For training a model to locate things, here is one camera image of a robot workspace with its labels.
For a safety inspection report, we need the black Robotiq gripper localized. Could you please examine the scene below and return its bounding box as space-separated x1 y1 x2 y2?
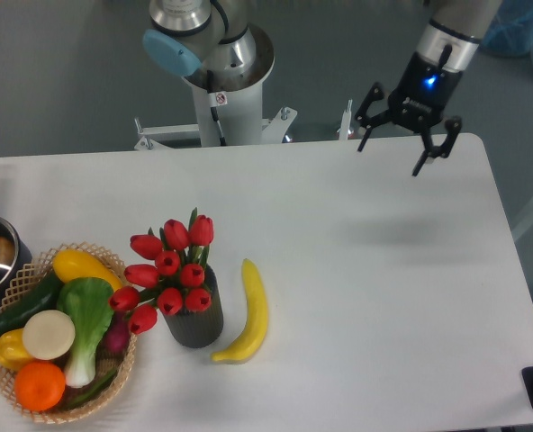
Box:
354 51 464 177

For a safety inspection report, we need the red tulip bouquet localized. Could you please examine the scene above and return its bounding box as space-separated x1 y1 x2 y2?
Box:
109 210 214 335

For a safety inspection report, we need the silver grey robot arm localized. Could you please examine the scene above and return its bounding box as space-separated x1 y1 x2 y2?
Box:
142 1 467 174

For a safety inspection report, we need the dark grey ribbed vase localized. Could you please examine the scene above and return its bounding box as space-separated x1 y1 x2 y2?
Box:
156 264 223 348

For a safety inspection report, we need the blue plastic bag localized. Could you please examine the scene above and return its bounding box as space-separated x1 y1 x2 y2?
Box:
482 0 533 67

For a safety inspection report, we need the yellow banana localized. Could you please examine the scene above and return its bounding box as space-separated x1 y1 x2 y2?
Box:
211 258 269 364

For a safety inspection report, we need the yellow squash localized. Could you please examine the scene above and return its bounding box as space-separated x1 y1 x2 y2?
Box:
52 249 123 291

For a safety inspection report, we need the green bok choy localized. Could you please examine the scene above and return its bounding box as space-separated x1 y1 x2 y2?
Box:
57 277 113 388

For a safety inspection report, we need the purple red onion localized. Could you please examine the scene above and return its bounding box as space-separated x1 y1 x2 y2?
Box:
102 312 130 354

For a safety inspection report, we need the dark green cucumber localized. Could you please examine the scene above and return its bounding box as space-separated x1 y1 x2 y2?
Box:
0 271 63 337

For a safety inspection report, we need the green chili pepper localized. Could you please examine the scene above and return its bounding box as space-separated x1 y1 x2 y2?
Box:
63 368 117 410

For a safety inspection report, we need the woven wicker basket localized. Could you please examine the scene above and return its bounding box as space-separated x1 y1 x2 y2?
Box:
0 242 137 425

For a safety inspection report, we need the white round radish slice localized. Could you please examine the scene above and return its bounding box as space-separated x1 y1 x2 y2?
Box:
23 310 76 360

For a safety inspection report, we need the orange fruit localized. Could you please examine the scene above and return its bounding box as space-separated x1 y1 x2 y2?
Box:
14 361 66 411

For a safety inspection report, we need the yellow bell pepper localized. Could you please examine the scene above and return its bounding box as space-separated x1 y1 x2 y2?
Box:
0 328 35 372

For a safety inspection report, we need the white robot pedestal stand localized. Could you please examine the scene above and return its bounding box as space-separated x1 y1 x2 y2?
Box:
134 72 298 150

